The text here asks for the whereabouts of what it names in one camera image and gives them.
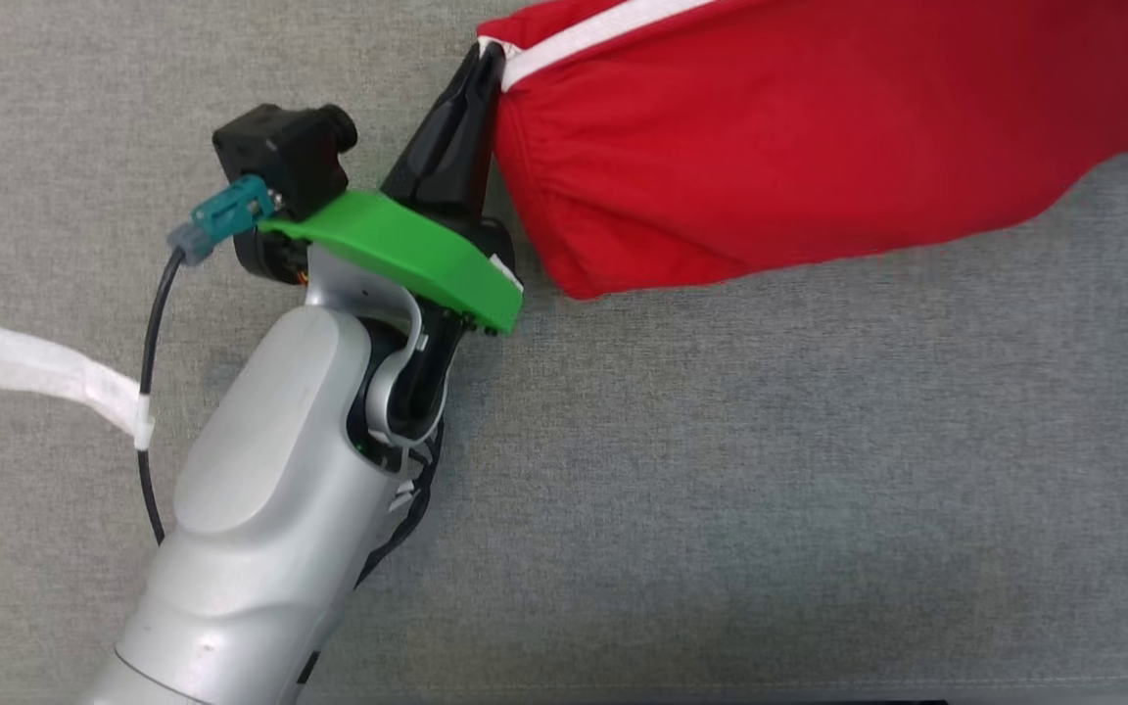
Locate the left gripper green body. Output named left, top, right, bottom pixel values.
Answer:
left=235, top=189, right=526, bottom=337

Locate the grey fabric sofa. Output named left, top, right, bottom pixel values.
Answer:
left=0, top=0, right=1128, bottom=705

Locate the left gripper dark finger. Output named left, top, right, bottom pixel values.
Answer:
left=469, top=41, right=508, bottom=224
left=381, top=43, right=489, bottom=209

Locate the left camera teal connector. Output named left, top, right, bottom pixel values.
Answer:
left=166, top=173, right=282, bottom=267

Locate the red shorts white trim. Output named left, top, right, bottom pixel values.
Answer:
left=477, top=0, right=1128, bottom=302

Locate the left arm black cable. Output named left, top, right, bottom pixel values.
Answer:
left=136, top=247, right=185, bottom=546

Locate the white cable tape tag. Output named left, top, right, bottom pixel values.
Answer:
left=0, top=322, right=157, bottom=452

